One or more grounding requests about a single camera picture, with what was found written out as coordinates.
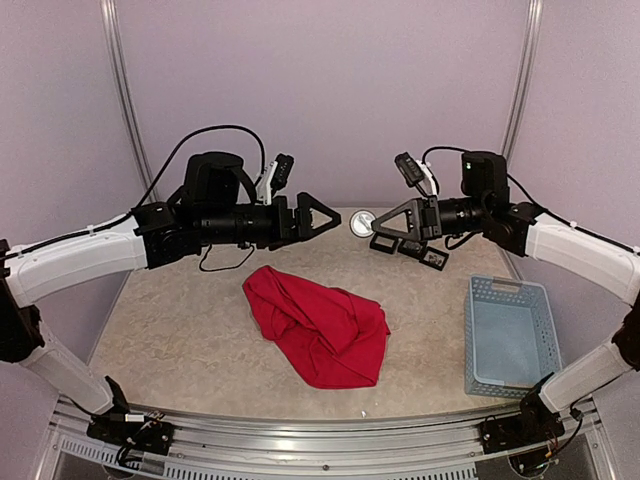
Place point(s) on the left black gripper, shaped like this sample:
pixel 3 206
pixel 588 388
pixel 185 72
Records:
pixel 283 233

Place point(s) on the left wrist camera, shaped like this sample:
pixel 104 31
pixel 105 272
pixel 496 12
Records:
pixel 213 180

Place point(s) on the aluminium front rail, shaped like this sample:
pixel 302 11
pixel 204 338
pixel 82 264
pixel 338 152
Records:
pixel 215 447

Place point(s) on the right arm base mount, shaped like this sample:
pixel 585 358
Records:
pixel 512 432

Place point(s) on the black square frame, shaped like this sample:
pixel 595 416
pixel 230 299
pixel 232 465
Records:
pixel 445 256
pixel 418 256
pixel 384 244

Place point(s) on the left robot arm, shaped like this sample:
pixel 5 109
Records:
pixel 55 296

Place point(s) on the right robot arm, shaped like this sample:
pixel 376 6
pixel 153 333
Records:
pixel 529 230

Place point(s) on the black square frame middle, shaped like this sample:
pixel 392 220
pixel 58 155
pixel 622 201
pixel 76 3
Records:
pixel 418 256

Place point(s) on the black square frame left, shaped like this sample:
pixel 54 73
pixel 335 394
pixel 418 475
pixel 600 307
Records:
pixel 384 244

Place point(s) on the red t-shirt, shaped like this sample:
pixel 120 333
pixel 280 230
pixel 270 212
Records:
pixel 334 339

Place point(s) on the silver white brooch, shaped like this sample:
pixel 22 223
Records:
pixel 434 259

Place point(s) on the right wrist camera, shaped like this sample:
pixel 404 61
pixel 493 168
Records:
pixel 484 171

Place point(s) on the blue plastic basket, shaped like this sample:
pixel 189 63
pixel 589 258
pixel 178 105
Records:
pixel 510 337

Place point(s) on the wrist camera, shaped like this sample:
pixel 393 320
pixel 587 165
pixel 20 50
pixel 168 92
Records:
pixel 213 180
pixel 484 171

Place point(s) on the right aluminium corner post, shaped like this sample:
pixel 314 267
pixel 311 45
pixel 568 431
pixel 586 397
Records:
pixel 523 77

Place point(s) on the left aluminium corner post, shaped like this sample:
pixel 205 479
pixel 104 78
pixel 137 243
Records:
pixel 117 60

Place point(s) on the black square frame right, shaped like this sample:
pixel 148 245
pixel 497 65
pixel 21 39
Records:
pixel 445 256

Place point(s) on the aluminium corner post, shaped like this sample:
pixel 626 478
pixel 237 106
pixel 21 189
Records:
pixel 523 77
pixel 117 60

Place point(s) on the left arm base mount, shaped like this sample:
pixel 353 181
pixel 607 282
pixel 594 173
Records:
pixel 149 433

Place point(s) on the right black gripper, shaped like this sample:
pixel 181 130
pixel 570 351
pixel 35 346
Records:
pixel 414 209

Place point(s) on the blue round brooch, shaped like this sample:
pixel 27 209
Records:
pixel 360 223

